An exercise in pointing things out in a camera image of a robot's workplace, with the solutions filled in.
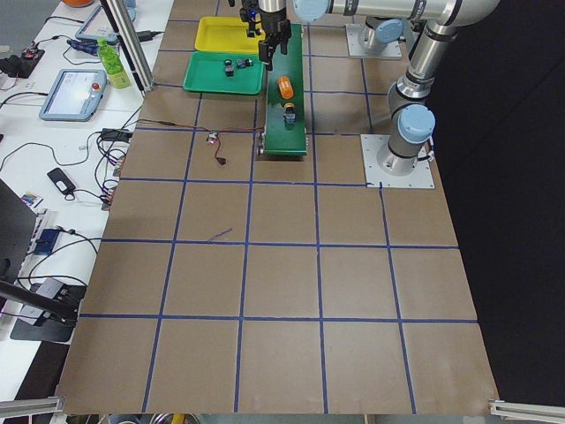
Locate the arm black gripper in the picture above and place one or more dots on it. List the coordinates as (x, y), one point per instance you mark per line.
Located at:
(273, 23)

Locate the orange printed cylinder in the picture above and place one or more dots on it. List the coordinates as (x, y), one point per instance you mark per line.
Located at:
(285, 87)

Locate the yellow push button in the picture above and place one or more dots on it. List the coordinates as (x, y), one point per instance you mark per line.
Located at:
(289, 113)

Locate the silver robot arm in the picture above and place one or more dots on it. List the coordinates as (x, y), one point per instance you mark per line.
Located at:
(387, 29)
(413, 122)

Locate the yellow plastic tray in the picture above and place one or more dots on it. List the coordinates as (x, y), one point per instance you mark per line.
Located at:
(226, 34)

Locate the green plastic tray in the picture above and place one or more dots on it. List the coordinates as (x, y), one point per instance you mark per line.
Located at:
(205, 74)

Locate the green conveyor belt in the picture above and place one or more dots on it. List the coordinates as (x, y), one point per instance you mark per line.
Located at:
(284, 132)

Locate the motor controller board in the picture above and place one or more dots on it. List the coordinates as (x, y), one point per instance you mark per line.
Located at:
(213, 138)

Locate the green tea bottle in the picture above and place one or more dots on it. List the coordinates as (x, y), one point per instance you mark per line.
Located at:
(112, 64)

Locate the teach pendant far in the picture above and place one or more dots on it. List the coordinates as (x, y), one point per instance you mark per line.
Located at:
(96, 27)

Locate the teach pendant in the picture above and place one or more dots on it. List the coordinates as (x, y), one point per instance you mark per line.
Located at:
(96, 27)
(74, 96)

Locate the black power adapter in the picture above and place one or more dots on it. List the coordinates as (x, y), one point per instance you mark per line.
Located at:
(119, 135)

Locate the teach pendant near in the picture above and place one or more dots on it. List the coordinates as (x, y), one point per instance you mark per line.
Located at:
(74, 96)

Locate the black phone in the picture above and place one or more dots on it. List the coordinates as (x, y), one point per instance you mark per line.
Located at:
(61, 181)

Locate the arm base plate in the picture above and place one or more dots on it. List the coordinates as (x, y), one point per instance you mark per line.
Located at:
(363, 42)
(385, 170)

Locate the aluminium frame post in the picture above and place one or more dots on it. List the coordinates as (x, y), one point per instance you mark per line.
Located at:
(122, 25)

